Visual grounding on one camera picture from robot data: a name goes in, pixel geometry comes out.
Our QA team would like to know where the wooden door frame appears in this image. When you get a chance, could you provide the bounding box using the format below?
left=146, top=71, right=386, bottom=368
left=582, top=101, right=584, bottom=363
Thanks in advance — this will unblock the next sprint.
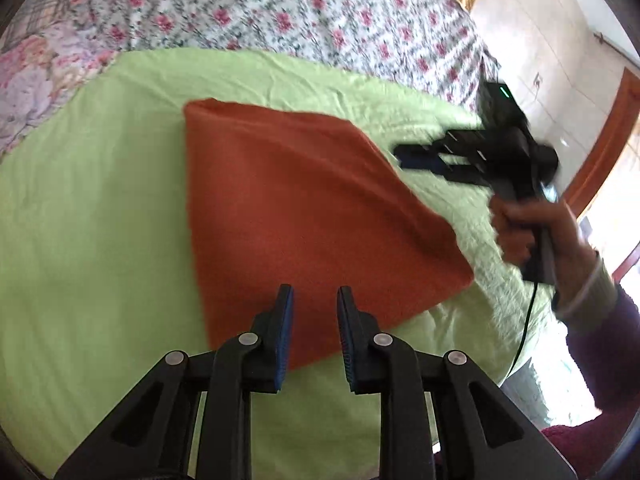
left=565, top=67, right=640, bottom=281

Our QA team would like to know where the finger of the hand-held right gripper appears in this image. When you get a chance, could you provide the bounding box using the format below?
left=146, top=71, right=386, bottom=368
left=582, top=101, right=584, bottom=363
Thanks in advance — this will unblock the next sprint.
left=394, top=144, right=493, bottom=188
left=432, top=127, right=497, bottom=155

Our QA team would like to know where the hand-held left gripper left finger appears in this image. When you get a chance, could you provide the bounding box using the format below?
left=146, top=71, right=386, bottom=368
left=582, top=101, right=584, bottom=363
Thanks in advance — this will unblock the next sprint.
left=52, top=284, right=296, bottom=480

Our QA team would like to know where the person's dark red clothing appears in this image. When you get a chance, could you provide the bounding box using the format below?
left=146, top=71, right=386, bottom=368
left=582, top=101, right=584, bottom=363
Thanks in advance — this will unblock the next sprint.
left=540, top=422, right=623, bottom=480

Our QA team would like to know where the orange knit sweater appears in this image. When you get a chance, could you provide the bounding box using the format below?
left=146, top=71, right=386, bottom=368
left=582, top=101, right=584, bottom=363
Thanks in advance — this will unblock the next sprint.
left=182, top=99, right=475, bottom=372

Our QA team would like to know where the pastel floral pillow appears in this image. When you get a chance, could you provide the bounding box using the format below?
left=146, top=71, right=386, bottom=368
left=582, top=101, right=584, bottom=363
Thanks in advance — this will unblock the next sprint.
left=0, top=20, right=121, bottom=156

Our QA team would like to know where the person's right hand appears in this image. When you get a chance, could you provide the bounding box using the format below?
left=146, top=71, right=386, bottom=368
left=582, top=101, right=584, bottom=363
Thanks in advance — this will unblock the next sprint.
left=490, top=195, right=601, bottom=311

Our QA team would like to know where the plaid blanket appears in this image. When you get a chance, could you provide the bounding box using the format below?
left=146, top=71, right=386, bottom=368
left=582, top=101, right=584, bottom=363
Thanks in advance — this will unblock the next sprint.
left=10, top=0, right=101, bottom=41

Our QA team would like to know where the person's right forearm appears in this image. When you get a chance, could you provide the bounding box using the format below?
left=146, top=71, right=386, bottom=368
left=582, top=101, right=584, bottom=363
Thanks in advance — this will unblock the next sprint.
left=552, top=255, right=640, bottom=423

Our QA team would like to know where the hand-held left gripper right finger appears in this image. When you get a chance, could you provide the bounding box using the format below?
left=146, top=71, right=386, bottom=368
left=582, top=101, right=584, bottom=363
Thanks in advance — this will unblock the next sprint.
left=336, top=286, right=578, bottom=480

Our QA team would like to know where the white red floral quilt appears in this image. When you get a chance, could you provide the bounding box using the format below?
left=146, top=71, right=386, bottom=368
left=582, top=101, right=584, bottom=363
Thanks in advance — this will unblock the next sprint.
left=75, top=0, right=501, bottom=116

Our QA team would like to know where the light green bed sheet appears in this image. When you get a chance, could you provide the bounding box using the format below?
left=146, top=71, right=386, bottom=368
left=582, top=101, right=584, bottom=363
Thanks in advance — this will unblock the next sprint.
left=0, top=47, right=576, bottom=466

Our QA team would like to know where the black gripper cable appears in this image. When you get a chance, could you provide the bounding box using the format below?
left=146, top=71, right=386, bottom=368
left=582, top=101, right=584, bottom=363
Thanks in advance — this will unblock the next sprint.
left=502, top=282, right=538, bottom=383

